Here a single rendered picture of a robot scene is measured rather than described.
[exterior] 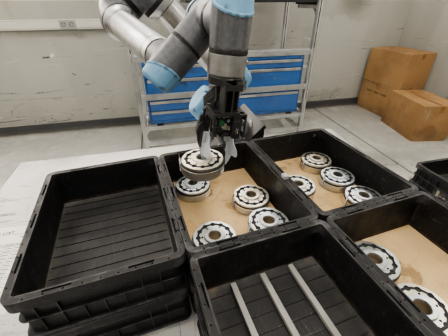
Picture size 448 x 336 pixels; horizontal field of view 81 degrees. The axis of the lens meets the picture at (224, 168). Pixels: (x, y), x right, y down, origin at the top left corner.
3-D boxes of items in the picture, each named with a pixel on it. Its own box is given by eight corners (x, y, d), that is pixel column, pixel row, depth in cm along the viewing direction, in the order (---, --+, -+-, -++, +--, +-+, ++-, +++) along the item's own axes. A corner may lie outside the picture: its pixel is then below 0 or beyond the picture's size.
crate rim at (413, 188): (247, 146, 90) (247, 139, 89) (320, 133, 99) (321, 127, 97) (320, 225, 59) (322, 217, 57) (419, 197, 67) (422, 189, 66)
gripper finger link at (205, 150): (199, 175, 59) (209, 137, 55) (193, 162, 64) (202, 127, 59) (212, 175, 60) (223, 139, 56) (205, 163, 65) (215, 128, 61)
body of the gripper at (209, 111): (211, 143, 53) (215, 82, 47) (199, 127, 60) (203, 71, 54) (245, 141, 56) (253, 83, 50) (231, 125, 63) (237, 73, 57)
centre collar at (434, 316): (399, 301, 49) (401, 299, 48) (418, 291, 50) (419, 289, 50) (425, 327, 45) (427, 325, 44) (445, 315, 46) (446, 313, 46)
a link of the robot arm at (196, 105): (205, 126, 111) (181, 105, 104) (226, 101, 110) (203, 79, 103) (213, 135, 101) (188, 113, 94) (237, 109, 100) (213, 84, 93)
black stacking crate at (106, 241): (62, 206, 78) (48, 175, 72) (162, 186, 87) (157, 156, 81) (28, 345, 47) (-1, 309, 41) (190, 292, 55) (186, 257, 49)
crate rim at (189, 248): (159, 161, 82) (157, 154, 80) (247, 146, 90) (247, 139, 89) (188, 263, 50) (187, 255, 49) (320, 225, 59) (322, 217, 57)
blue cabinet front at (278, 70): (231, 116, 269) (232, 58, 239) (295, 111, 283) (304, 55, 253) (231, 117, 267) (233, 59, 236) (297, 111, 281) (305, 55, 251)
